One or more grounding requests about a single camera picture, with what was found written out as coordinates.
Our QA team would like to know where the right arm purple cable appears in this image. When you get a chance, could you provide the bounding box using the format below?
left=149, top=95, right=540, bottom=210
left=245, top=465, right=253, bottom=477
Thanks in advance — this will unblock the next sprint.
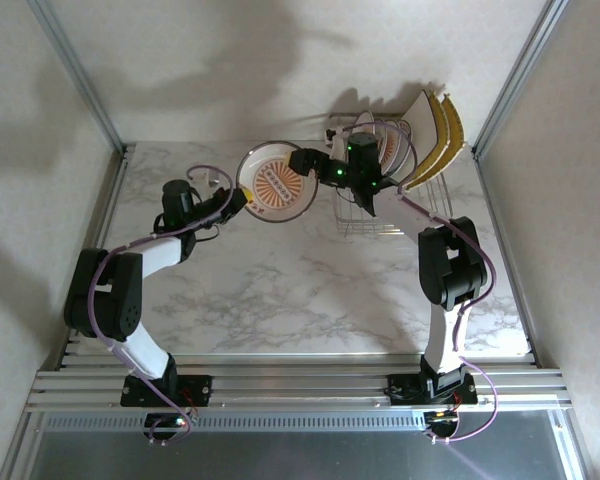
left=372, top=121, right=499, bottom=446

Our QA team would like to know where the aluminium corner post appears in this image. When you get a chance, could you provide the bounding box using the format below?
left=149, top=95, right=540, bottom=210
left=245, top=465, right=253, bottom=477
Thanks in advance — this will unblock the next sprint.
left=471, top=0, right=577, bottom=157
left=29, top=0, right=131, bottom=156

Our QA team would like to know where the grey metal panel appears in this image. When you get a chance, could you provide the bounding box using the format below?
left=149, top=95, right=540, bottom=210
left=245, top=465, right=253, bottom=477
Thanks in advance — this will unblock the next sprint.
left=0, top=429, right=589, bottom=480

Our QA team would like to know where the small circuit board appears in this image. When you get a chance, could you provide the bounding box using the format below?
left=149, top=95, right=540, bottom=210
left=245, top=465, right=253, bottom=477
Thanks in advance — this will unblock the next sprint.
left=424, top=409, right=461, bottom=431
left=144, top=412, right=191, bottom=434

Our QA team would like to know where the round plate orange sunburst print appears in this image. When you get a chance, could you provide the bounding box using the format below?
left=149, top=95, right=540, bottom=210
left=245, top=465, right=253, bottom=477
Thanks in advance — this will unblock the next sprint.
left=235, top=141, right=321, bottom=224

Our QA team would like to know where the slotted grey cable duct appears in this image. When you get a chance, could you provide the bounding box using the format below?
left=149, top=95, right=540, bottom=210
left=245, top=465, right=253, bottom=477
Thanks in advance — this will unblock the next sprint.
left=44, top=412, right=426, bottom=432

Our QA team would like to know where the yellow square plate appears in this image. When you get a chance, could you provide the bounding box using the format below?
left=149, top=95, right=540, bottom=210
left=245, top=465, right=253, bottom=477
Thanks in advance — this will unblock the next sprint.
left=408, top=92, right=454, bottom=189
left=417, top=91, right=467, bottom=190

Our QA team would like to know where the aluminium rail base frame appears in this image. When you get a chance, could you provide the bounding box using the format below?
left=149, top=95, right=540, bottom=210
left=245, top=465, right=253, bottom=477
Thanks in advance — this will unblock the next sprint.
left=27, top=349, right=569, bottom=415

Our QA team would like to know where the chrome wire dish rack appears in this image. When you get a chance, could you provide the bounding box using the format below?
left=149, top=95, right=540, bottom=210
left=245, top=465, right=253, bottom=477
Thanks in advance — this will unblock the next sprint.
left=326, top=112, right=455, bottom=237

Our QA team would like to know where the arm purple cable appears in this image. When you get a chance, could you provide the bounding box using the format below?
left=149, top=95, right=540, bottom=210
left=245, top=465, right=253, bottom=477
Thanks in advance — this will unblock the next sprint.
left=87, top=164, right=236, bottom=447
left=372, top=121, right=499, bottom=446

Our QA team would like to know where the aluminium side rail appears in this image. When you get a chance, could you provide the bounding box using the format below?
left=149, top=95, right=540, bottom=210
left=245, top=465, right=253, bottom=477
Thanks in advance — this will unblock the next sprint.
left=474, top=152, right=540, bottom=364
left=54, top=144, right=131, bottom=371

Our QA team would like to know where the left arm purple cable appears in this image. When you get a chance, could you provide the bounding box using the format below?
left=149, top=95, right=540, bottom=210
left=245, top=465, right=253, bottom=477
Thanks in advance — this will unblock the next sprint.
left=87, top=164, right=236, bottom=447

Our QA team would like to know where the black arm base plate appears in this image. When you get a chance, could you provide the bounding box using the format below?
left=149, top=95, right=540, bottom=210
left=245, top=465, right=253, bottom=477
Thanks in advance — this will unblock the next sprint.
left=387, top=372, right=479, bottom=406
left=121, top=373, right=214, bottom=407

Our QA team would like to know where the white square plate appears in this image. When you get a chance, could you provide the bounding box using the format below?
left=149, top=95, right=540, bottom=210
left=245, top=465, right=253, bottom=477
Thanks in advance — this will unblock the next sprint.
left=398, top=88, right=439, bottom=189

